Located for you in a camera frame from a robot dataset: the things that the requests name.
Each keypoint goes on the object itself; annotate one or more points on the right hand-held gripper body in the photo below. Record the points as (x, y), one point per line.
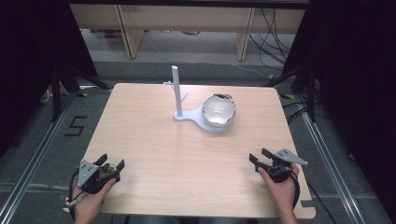
(280, 165)

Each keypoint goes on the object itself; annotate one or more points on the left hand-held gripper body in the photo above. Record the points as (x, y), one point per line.
(88, 175)

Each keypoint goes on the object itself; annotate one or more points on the white bowl with jagged rim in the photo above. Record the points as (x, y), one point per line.
(219, 110)

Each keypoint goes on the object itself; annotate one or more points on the white stand with pegs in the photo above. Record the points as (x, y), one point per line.
(178, 93)

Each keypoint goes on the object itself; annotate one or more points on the person's right hand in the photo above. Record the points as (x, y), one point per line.
(281, 189)

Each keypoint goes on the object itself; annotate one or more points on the person's left hand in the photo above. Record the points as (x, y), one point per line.
(90, 202)

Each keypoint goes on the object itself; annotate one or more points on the black tripod stand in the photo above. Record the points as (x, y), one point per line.
(306, 87)
(62, 84)

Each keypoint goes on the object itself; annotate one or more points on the black curtain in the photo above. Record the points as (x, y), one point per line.
(358, 77)
(34, 62)

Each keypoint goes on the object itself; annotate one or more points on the yellow object under desk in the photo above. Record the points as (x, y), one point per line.
(190, 32)

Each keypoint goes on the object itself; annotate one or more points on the aluminium floor rail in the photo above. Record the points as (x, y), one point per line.
(34, 158)
(330, 168)

